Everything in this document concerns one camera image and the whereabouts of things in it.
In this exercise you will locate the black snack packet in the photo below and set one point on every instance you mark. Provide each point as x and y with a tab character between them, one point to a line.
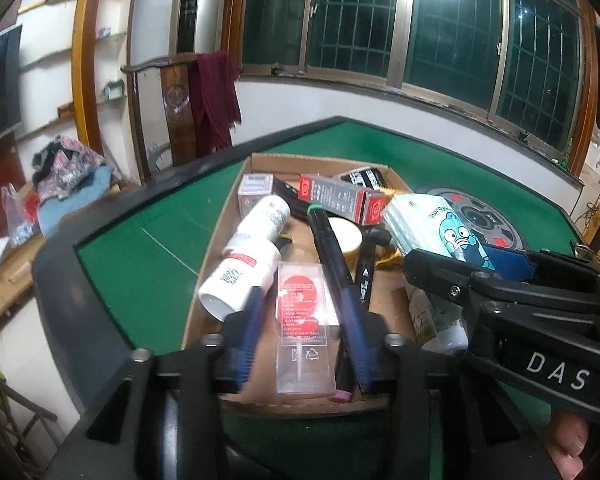
365	177

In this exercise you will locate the round metal tin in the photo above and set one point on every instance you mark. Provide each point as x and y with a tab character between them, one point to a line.
347	240

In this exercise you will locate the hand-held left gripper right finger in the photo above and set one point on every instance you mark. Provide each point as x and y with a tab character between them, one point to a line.
360	335

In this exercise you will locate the white bottle red label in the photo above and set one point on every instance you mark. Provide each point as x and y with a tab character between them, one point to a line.
235	285

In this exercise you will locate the white printed plastic bottle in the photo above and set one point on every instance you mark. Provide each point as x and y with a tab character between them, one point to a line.
432	325

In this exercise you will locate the wooden wall shelves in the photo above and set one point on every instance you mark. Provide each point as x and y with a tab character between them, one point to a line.
87	60

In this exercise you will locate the silver water heater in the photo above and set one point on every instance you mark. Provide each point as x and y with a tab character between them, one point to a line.
195	10

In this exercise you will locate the clear plastic case red label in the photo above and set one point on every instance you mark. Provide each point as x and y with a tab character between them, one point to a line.
302	300

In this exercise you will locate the clear plastic bag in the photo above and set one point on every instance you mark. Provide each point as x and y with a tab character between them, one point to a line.
17	220

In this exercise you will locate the small teal box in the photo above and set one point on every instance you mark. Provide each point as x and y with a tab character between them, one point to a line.
114	91

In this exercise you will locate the pile of clothes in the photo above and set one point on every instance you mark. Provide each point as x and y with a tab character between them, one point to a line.
65	170

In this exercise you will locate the black television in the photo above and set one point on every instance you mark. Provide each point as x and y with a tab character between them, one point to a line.
0	85

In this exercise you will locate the person's right hand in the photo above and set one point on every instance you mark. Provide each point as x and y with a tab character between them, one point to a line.
567	440

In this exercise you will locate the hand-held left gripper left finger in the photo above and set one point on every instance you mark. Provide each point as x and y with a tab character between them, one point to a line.
252	320

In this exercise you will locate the black marker green cap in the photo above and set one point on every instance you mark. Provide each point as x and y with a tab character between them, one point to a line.
330	255

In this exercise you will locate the barred window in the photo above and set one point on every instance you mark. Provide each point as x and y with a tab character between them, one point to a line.
360	10

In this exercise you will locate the yellow packet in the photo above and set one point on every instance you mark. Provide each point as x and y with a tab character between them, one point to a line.
387	259

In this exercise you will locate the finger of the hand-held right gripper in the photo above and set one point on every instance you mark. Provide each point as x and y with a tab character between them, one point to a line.
440	280
505	260

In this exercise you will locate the red box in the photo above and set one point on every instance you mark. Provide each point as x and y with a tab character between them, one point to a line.
340	195

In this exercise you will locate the mahjong table centre panel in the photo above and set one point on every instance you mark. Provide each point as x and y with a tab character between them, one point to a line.
485	215

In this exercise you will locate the maroon cloth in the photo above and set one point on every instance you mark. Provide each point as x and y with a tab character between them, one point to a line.
212	95

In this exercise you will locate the cardboard box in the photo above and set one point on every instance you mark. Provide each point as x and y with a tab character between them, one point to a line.
211	247

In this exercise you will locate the cartoon tissue pack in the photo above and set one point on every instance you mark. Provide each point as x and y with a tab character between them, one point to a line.
430	225

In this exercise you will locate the small grey box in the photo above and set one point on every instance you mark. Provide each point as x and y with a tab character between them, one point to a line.
254	195

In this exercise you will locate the carved wooden chair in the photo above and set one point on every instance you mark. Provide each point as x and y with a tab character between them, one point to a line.
177	110

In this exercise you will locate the dark wooden cabinet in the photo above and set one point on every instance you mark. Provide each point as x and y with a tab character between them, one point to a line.
0	170

